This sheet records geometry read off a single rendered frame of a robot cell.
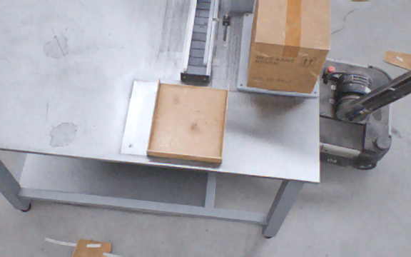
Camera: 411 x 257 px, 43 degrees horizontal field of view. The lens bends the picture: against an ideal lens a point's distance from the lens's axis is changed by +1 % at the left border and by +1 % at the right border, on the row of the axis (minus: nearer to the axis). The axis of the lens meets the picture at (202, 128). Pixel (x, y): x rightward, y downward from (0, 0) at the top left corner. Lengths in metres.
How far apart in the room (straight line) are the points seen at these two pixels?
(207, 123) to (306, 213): 0.99
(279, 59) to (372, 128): 0.97
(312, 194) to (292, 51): 1.13
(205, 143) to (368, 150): 1.00
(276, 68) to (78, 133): 0.73
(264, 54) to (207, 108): 0.30
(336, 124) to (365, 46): 0.77
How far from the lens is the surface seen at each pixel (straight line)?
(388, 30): 3.36
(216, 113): 1.85
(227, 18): 1.92
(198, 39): 1.97
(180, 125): 1.83
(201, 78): 1.90
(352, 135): 2.60
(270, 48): 1.71
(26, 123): 1.92
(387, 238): 2.72
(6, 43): 2.14
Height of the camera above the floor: 2.44
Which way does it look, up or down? 62 degrees down
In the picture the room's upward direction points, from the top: 4 degrees clockwise
